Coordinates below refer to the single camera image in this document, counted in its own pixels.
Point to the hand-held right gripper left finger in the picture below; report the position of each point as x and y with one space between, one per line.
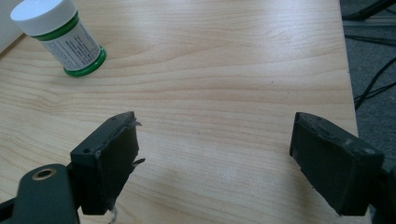
106 168

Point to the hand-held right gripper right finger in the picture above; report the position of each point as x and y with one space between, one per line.
333 168

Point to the white green-trimmed pill bottle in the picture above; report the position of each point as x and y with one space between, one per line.
61 34

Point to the black stand base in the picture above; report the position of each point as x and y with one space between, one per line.
365 11

